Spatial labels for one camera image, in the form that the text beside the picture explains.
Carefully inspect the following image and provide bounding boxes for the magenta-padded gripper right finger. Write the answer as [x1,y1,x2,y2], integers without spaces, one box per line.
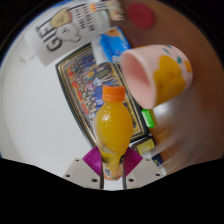
[121,146,166,190]

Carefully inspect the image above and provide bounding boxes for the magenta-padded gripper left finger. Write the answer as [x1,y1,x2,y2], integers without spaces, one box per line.
[62,146,104,190]

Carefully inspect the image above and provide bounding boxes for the orange juice bottle orange cap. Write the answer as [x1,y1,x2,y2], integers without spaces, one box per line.
[93,84,134,181]

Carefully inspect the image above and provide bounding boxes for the dark amber yellow-label bottle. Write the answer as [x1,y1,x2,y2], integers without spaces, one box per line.
[131,135,157,156]

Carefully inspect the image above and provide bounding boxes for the framed group photo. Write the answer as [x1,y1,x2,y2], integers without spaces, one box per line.
[55,42,149,149]

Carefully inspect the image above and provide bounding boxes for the pink and yellow mug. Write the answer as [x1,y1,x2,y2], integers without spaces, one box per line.
[119,44,194,110]

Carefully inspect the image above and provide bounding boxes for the blue tissue pack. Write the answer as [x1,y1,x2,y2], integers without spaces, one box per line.
[91,26,133,64]

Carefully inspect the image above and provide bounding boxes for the white printed gift bag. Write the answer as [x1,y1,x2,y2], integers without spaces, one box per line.
[24,0,113,67]

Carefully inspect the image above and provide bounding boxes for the flat round red coaster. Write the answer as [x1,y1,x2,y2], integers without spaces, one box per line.
[128,2,156,30]

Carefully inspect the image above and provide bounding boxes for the small white snack packet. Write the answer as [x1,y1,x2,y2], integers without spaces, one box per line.
[106,1,127,22]

